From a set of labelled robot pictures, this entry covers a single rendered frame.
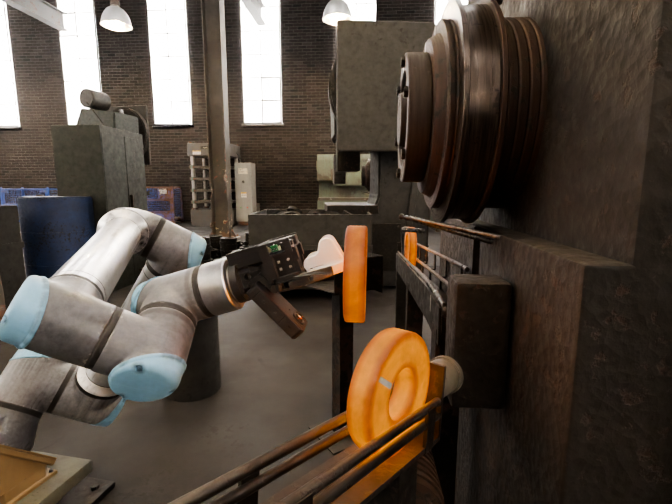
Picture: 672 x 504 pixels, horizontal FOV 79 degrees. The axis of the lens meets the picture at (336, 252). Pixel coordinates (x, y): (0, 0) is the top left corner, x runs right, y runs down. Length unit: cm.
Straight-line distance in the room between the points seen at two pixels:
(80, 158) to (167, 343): 379
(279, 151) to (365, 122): 778
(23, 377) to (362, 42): 317
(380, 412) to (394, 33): 349
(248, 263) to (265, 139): 1073
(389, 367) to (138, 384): 34
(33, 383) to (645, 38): 155
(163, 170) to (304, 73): 459
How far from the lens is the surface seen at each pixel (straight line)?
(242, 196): 1062
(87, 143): 432
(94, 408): 152
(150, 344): 63
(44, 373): 152
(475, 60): 82
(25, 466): 154
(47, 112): 1414
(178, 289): 70
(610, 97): 68
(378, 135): 360
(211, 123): 807
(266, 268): 65
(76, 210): 418
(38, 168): 1428
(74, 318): 63
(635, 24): 66
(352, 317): 63
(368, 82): 366
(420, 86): 88
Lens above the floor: 96
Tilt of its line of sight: 9 degrees down
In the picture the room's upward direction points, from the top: straight up
